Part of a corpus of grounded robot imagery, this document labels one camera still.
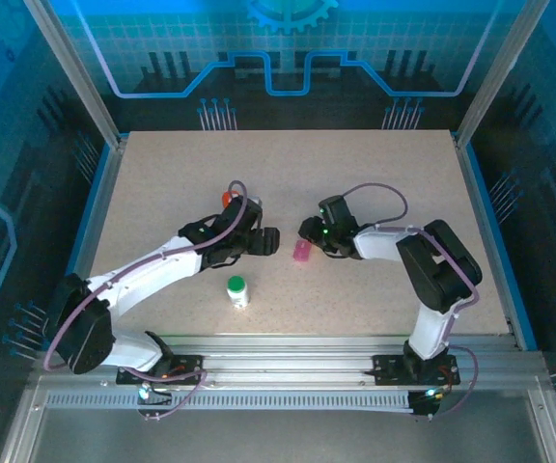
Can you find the small lit connector board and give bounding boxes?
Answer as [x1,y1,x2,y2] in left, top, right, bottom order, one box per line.
[136,383,174,405]
[407,385,446,419]

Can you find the grey metal front shelf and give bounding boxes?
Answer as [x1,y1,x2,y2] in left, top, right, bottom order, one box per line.
[0,375,556,463]

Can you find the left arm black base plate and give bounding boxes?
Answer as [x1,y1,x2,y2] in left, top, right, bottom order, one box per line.
[116,355,206,387]

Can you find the white pill bottle green cap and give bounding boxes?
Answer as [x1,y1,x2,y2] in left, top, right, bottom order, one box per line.
[225,275,251,310]

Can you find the aluminium side rail blue edge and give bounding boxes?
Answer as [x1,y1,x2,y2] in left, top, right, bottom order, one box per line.
[451,132,540,352]
[41,133,129,352]

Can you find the slotted grey cable duct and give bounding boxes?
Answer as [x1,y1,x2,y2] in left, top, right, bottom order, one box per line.
[44,391,417,412]

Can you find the aluminium frame post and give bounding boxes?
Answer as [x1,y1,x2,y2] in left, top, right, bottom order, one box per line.
[21,0,129,149]
[453,0,535,149]

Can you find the aluminium front rail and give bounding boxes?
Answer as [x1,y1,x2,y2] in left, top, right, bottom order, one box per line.
[31,334,547,387]

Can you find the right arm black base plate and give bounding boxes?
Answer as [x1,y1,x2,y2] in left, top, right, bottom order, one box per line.
[372,354,461,387]

